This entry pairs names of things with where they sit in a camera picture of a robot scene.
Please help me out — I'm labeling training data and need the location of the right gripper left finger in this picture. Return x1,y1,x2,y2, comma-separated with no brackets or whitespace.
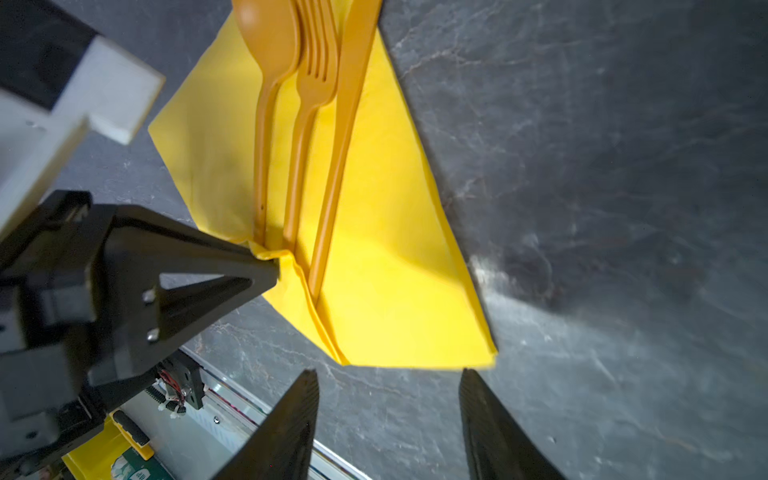
214,369,320,480

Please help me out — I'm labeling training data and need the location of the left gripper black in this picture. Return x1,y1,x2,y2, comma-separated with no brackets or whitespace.
1,190,279,474

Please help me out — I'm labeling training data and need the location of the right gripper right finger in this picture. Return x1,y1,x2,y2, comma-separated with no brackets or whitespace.
459,369,565,480

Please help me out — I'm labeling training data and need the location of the yellow paper napkin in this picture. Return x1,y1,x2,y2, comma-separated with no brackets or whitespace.
149,18,497,370

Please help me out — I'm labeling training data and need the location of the orange plastic spoon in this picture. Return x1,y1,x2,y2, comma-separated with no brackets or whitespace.
233,0,301,245

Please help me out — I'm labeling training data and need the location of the orange plastic fork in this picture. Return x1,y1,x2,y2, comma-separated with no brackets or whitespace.
283,0,340,251

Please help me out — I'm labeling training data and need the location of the orange plastic knife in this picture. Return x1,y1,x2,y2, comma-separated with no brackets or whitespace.
308,0,382,302

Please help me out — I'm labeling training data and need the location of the yellow green package below table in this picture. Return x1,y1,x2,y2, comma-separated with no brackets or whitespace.
62,410,173,480

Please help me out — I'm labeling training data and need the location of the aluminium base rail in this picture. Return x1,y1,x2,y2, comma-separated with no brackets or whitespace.
120,347,372,479

